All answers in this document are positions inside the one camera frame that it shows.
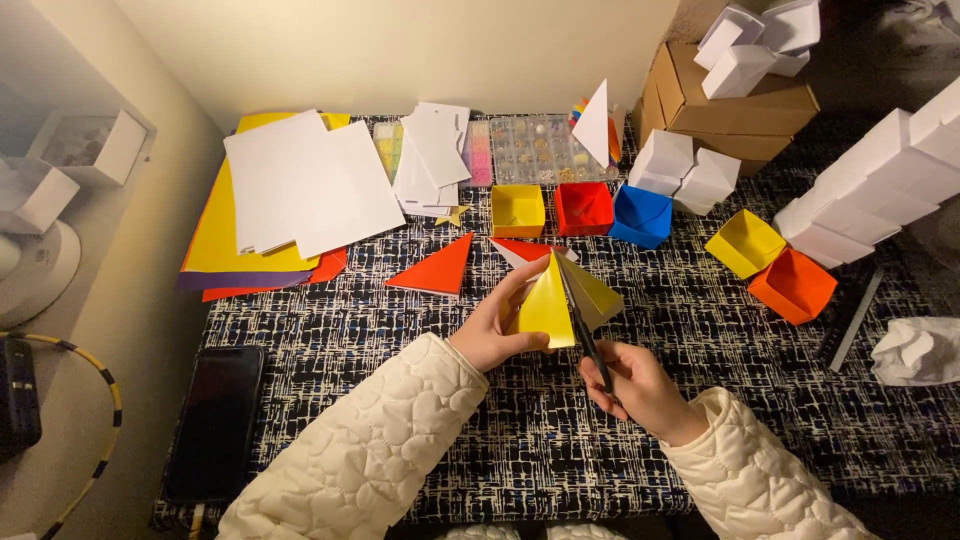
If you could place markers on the brown cardboard carton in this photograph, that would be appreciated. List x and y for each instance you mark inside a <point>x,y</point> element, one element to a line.
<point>742,101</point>
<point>739,146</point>

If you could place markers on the stack of white paper sheets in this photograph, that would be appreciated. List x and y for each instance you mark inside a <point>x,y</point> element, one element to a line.
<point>311,184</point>

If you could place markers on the clear compartment bead organizer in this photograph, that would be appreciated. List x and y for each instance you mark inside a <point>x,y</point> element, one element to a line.
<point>536,150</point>

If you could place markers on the orange paper box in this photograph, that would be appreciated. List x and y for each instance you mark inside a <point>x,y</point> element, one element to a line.
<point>793,287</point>

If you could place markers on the white round lamp base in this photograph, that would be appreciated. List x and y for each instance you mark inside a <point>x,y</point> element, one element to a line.
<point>41,277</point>

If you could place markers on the white paper triangle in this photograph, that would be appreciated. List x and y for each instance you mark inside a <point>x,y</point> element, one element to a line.
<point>595,127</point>

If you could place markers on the multicoloured craft bundle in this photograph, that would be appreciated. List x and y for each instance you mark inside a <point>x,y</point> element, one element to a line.
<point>576,111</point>

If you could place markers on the purple paper sheet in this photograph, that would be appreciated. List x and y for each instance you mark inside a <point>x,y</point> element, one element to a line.
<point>240,280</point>

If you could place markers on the pile of white paper strips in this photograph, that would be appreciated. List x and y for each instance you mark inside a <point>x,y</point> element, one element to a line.
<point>431,157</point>

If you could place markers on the pink bead box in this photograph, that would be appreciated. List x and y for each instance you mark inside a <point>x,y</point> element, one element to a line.
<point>478,154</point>

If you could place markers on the white quilted jacket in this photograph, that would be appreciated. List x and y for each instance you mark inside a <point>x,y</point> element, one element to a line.
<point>525,532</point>

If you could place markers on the black white patterned tablecloth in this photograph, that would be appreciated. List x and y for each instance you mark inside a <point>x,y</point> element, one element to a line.
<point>750,405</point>

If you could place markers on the person's right hand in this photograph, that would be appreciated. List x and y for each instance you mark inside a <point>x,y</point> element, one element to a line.
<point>649,394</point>

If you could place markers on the person's left hand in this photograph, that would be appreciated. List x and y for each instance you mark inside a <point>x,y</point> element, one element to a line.
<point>487,334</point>

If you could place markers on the blue paper box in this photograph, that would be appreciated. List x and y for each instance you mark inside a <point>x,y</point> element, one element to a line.
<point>641,217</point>

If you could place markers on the black scissors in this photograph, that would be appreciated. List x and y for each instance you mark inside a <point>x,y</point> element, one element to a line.
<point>586,341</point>

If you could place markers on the crumpled white paper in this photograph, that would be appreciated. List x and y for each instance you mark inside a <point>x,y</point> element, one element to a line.
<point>919,352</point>

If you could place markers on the orange paper sheet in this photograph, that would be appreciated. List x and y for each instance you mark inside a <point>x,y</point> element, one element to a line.
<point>330,264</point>

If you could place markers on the grey metal ruler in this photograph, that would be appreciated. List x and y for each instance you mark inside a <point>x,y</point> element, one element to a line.
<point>855,322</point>

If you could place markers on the black device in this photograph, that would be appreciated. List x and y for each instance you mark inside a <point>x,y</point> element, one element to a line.
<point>16,397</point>

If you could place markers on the white paper box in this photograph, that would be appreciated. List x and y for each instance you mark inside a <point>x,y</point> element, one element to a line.
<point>651,184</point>
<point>37,195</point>
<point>666,154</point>
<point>739,73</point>
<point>791,64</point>
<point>791,24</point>
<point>724,34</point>
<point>706,181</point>

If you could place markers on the small yellow paper star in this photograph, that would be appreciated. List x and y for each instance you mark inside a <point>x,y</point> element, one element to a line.
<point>454,216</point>

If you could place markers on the long stack of white boxes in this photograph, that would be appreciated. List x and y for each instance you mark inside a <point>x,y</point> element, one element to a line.
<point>874,180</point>

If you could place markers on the yellow paper box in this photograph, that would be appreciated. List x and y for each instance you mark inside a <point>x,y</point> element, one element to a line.
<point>744,244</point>
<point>517,210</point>

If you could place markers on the red white folded paper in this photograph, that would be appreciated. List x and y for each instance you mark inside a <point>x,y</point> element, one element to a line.
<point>521,250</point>

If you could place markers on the large yellow paper sheet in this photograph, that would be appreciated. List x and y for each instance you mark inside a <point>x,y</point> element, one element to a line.
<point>214,240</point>

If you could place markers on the red folded paper triangle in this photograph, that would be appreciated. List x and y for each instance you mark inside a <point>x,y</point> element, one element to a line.
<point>441,270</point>

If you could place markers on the red paper box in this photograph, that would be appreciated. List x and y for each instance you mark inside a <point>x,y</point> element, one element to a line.
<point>583,210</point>

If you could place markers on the black phone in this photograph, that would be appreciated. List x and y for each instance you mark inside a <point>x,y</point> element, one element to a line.
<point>216,424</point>

